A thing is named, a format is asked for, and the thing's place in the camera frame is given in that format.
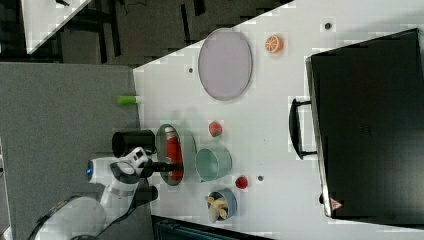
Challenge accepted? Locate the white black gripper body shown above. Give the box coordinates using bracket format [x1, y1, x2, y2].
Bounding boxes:
[120, 147, 153, 178]

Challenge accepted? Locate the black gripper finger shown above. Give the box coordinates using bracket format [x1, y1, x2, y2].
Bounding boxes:
[152, 162, 173, 167]
[152, 165, 183, 172]

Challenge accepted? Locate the red plush ketchup bottle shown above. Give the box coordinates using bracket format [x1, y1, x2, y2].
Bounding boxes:
[165, 126, 184, 181]

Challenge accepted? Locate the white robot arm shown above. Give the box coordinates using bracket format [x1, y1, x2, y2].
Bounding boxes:
[27, 147, 182, 240]

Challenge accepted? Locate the green oval strainer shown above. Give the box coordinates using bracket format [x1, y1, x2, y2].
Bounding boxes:
[156, 124, 197, 187]

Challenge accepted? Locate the black cylinder cup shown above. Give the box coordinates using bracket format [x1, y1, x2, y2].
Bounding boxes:
[112, 130, 156, 157]
[133, 186, 158, 205]

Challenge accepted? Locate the teal green bowl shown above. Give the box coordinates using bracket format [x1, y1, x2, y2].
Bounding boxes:
[195, 146, 232, 182]

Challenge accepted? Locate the red plush strawberry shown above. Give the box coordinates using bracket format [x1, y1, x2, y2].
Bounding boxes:
[209, 121, 223, 137]

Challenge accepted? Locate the green marker pen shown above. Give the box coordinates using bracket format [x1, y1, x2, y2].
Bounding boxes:
[117, 96, 143, 106]

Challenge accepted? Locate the blue cup with fries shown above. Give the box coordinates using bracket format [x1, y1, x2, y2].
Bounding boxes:
[204, 188, 238, 223]

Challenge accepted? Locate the red plush tomato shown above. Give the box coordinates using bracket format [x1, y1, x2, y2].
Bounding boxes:
[235, 176, 248, 189]

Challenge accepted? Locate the lilac oval plate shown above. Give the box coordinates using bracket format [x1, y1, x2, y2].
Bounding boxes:
[198, 28, 253, 101]

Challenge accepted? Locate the orange slice toy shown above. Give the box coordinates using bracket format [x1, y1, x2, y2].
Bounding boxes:
[265, 35, 284, 54]

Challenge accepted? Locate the white side table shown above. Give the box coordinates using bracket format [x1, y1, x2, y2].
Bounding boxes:
[20, 0, 93, 54]

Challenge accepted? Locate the black toaster oven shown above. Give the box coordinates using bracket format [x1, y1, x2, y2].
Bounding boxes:
[305, 28, 424, 229]

